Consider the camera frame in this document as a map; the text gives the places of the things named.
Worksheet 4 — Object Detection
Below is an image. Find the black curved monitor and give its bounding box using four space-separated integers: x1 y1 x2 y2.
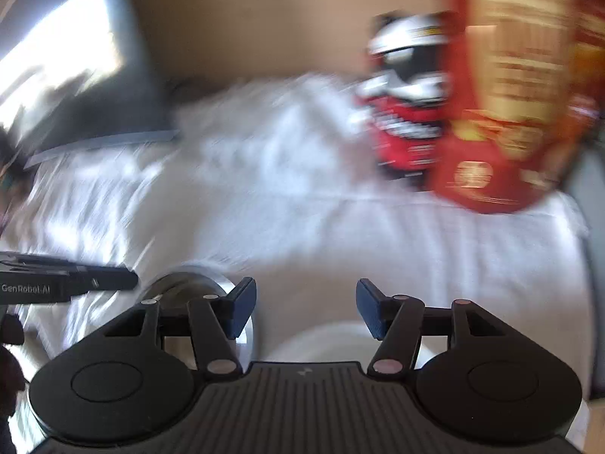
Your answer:
0 0 180 166

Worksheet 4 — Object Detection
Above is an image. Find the white bowl with gold rim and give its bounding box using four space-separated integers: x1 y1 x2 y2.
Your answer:
262 322 436 374

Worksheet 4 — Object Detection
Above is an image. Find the stainless steel bowl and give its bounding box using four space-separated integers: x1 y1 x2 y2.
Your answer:
139 272 258 360

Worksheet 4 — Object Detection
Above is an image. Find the white textured cloth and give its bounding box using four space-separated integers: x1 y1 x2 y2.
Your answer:
0 76 591 436

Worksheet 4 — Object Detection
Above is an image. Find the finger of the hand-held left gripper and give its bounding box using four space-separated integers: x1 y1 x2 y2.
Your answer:
0 253 139 294

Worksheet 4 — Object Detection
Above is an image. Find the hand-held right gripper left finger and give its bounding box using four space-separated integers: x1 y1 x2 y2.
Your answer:
101 277 258 379

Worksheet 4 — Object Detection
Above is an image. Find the red snack bag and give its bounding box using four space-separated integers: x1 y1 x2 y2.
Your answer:
425 0 605 213

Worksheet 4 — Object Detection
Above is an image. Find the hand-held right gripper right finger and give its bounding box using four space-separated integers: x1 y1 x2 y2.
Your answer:
355 278 513 379

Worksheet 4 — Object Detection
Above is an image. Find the bear figurine with goggles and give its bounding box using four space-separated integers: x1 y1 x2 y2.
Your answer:
352 12 455 183

